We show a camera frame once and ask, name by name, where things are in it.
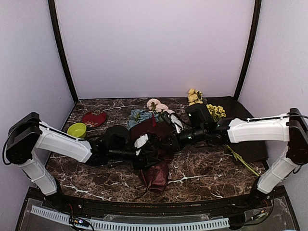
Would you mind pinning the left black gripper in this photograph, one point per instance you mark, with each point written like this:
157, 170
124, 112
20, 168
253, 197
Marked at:
141, 163

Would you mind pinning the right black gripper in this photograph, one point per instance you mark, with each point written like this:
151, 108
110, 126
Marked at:
176, 144

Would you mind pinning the red wrapping paper sheet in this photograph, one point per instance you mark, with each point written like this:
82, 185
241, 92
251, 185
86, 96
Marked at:
154, 175

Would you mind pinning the pink fake rose bunch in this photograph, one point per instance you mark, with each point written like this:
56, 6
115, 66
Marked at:
155, 106

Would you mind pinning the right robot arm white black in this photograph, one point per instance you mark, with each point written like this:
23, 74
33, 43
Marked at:
291, 129

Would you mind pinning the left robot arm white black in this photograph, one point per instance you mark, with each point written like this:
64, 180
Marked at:
31, 133

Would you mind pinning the yellow fake flower bunch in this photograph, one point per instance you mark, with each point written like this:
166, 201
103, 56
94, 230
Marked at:
217, 112

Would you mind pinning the red embroidered round pouch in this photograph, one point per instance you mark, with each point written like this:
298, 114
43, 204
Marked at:
93, 119

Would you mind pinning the green plastic bowl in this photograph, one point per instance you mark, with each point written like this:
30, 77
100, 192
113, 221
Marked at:
78, 130

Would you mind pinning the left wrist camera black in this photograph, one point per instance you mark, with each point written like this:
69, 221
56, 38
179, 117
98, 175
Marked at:
118, 137

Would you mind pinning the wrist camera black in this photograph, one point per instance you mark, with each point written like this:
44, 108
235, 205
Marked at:
198, 115
118, 137

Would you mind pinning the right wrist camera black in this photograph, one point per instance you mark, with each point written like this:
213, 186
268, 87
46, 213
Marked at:
198, 115

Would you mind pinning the white cable duct strip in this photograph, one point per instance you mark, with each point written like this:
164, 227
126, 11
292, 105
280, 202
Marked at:
128, 223

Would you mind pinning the black front table rail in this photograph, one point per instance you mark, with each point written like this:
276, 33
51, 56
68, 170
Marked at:
233, 206

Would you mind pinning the right black frame post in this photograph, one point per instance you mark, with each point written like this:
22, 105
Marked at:
249, 49

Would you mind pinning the black frame post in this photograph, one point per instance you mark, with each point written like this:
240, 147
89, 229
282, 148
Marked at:
61, 51
249, 49

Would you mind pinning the left black frame post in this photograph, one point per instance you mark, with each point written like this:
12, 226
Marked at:
61, 51

